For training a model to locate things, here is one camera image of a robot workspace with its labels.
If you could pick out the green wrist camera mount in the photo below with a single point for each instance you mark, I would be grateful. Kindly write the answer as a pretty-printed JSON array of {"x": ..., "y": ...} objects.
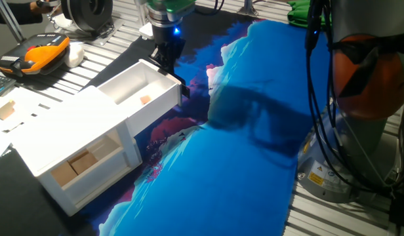
[{"x": 172, "y": 5}]

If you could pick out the white crumpled cloth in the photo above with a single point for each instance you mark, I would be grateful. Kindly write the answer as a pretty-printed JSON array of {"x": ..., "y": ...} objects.
[{"x": 74, "y": 55}]

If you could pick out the brown cardboard box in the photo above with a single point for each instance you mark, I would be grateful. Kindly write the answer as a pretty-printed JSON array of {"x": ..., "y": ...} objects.
[{"x": 85, "y": 162}]

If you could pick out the aluminium frame strut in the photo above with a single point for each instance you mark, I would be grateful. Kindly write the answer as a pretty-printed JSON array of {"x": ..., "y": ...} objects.
[
  {"x": 247, "y": 8},
  {"x": 8, "y": 21}
]

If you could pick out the black computer keyboard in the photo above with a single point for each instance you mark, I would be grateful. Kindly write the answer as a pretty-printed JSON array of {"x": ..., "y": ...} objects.
[{"x": 0, "y": 85}]

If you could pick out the beige wooden piece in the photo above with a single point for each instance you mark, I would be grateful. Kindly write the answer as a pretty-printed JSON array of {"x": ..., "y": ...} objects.
[{"x": 5, "y": 111}]

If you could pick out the green cloth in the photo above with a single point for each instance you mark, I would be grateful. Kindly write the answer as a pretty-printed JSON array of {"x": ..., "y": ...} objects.
[{"x": 302, "y": 13}]

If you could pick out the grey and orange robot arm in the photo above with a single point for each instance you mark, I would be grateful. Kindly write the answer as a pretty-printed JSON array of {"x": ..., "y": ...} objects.
[{"x": 362, "y": 137}]

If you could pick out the dark sleeved forearm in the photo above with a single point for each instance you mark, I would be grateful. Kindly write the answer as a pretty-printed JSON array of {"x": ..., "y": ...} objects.
[{"x": 12, "y": 13}]

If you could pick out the orange and black teach pendant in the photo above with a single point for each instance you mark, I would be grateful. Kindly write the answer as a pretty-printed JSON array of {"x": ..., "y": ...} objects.
[{"x": 41, "y": 54}]

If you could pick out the white drawer cabinet frame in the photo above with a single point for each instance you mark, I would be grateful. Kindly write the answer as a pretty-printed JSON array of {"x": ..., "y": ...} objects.
[{"x": 67, "y": 124}]

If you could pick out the small wooden cube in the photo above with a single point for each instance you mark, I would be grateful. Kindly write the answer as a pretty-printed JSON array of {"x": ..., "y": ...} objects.
[{"x": 145, "y": 100}]

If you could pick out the person's hand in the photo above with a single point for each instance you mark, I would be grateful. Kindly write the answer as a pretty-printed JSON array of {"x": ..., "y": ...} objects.
[{"x": 44, "y": 6}]

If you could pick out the aluminium post with white base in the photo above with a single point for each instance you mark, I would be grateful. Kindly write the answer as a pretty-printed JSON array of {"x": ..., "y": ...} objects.
[{"x": 144, "y": 31}]

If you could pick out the brown cardboard piece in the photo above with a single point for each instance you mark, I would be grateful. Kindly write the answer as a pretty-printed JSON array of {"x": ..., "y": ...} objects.
[{"x": 62, "y": 175}]

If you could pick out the blue landscape print mat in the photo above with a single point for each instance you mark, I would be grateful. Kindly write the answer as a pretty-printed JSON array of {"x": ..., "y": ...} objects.
[{"x": 221, "y": 180}]

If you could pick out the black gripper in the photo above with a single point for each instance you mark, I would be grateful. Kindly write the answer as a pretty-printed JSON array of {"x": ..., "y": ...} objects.
[{"x": 167, "y": 37}]

